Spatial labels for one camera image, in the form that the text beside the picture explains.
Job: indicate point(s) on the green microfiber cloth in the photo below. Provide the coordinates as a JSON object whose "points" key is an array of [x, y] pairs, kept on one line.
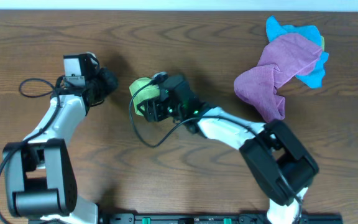
{"points": [[148, 92]]}

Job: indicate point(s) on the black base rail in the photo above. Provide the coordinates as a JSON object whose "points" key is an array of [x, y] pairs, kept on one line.
{"points": [[245, 218]]}

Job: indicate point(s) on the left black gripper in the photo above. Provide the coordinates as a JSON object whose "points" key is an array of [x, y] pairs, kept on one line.
{"points": [[105, 81]]}

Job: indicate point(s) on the blue microfiber cloth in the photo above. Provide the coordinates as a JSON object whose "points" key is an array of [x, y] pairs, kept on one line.
{"points": [[314, 79]]}

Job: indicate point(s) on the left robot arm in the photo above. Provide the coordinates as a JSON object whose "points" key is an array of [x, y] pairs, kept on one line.
{"points": [[39, 178]]}

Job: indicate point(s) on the purple microfiber cloth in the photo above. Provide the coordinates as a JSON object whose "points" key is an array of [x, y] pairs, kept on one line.
{"points": [[286, 56]]}

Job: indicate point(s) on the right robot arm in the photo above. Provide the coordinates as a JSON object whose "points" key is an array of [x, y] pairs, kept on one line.
{"points": [[280, 164]]}

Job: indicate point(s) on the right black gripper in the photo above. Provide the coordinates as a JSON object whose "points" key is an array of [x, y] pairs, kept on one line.
{"points": [[153, 106]]}

